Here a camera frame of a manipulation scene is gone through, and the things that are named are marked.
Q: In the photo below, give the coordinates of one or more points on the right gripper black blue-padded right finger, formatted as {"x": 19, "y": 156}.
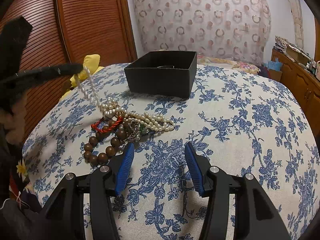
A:
{"x": 256, "y": 217}

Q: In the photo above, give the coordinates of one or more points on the wooden sideboard cabinet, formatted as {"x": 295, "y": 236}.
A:
{"x": 304, "y": 87}

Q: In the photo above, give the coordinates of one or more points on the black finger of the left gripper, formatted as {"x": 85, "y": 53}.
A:
{"x": 43, "y": 74}

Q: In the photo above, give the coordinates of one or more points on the cardboard box on sideboard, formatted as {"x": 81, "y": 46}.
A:
{"x": 297, "y": 54}

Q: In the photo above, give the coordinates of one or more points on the blue plastic bag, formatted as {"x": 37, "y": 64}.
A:
{"x": 274, "y": 65}

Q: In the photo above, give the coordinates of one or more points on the blue floral tablecloth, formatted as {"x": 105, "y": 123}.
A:
{"x": 240, "y": 122}

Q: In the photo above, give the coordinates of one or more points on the brown louvered wardrobe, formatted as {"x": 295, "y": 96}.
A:
{"x": 65, "y": 31}

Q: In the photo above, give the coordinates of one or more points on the pink circle-pattern curtain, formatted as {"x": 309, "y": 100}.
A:
{"x": 227, "y": 29}

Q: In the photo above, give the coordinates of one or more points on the floral bed quilt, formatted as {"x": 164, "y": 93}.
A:
{"x": 228, "y": 64}

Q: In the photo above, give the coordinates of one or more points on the black cardboard box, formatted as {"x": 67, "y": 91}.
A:
{"x": 168, "y": 73}

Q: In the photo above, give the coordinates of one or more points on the yellow plush toy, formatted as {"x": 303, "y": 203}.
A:
{"x": 92, "y": 62}

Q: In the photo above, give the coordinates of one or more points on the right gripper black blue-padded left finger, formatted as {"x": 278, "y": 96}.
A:
{"x": 62, "y": 216}

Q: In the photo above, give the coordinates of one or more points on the wrapped air conditioner pipe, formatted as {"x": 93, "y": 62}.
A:
{"x": 298, "y": 22}

